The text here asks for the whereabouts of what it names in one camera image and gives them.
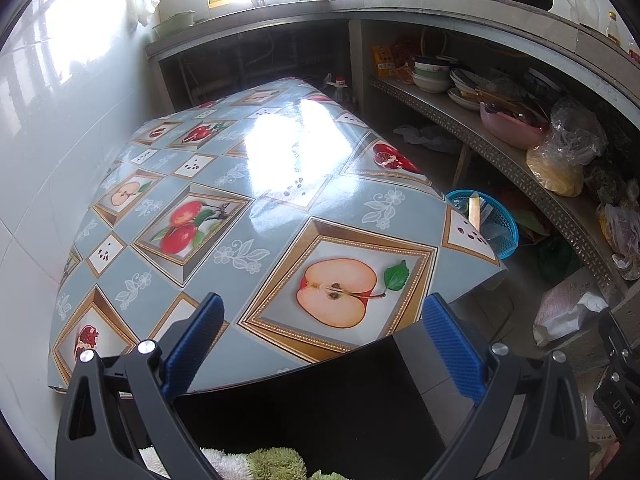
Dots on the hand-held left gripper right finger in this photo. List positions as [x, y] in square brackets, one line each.
[452, 350]

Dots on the stack of bowls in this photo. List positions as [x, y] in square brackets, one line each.
[431, 75]

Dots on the green basin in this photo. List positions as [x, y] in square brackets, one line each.
[172, 22]

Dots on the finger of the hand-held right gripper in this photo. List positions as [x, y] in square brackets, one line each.
[617, 347]

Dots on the black tray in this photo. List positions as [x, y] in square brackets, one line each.
[325, 400]

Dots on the crumpled plastic food bag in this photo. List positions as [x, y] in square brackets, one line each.
[622, 235]

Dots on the table with fruit-print cloth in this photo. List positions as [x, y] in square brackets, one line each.
[225, 270]

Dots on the red snack packet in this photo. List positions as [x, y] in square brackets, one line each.
[406, 55]

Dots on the clear plastic wrapper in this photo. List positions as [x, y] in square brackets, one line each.
[492, 235]

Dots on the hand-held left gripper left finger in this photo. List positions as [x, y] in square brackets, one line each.
[192, 340]

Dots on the concrete kitchen counter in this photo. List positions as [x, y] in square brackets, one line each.
[450, 10]

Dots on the stack of plates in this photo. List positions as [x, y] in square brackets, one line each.
[465, 92]

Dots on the green white towel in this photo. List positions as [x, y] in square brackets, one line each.
[275, 465]

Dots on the perforated metal shelf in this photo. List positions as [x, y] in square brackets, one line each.
[500, 155]

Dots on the blue plastic basket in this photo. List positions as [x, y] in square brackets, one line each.
[500, 225]

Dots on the plastic bag of yellow flour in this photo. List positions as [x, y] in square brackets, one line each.
[555, 170]

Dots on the white printed sack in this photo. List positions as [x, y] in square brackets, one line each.
[565, 310]

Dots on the cooking oil bottle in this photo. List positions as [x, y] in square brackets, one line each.
[341, 92]

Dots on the white plastic bag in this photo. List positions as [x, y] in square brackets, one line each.
[425, 137]

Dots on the yellow liquid bottle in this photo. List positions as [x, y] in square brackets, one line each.
[614, 32]

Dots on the white hanging bag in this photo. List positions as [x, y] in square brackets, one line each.
[142, 7]

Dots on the pink plastic basin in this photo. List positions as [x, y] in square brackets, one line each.
[505, 130]

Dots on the yellow snack packet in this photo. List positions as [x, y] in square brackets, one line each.
[382, 60]

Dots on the wooden spatula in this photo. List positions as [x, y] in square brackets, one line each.
[500, 100]

